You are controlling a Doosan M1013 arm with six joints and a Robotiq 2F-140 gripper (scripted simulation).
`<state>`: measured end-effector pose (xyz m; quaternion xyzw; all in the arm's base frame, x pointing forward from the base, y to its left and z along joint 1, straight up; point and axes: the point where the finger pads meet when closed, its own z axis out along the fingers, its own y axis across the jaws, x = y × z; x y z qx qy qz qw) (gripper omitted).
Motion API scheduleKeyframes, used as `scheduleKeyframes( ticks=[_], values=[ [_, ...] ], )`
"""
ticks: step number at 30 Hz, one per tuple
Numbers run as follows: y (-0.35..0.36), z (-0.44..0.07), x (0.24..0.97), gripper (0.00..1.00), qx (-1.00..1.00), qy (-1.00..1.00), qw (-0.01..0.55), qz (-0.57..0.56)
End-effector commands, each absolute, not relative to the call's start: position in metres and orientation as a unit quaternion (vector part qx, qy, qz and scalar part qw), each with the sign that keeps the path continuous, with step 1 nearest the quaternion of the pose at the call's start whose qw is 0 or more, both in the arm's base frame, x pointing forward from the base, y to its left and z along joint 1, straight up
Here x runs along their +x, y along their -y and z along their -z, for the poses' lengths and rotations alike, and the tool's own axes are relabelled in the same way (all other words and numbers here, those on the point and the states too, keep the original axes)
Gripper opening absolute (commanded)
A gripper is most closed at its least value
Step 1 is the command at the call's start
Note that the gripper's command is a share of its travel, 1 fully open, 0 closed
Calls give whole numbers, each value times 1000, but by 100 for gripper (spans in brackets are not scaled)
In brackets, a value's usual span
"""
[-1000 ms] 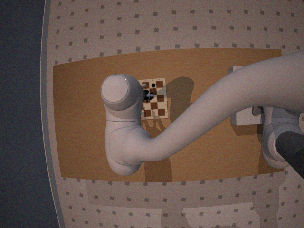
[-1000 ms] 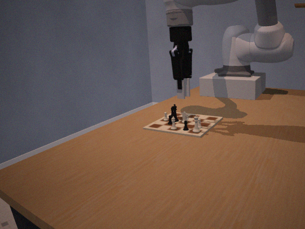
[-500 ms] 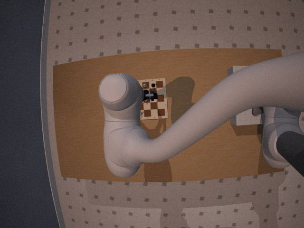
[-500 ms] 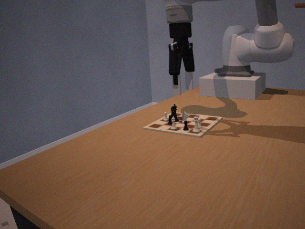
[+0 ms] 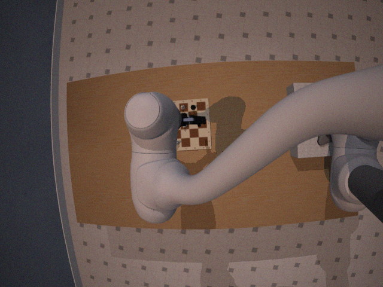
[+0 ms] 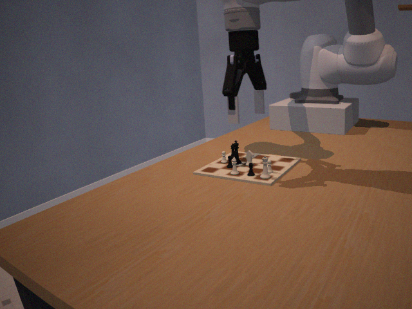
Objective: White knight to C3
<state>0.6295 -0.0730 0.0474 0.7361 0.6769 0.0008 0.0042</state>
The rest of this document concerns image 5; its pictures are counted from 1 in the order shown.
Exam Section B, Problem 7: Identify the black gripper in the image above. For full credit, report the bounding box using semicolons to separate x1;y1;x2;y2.
180;115;206;127

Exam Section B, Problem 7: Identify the brown and cream chessboard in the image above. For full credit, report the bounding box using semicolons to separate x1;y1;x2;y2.
174;98;212;151

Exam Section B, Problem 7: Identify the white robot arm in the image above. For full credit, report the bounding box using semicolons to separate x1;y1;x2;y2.
124;64;383;224

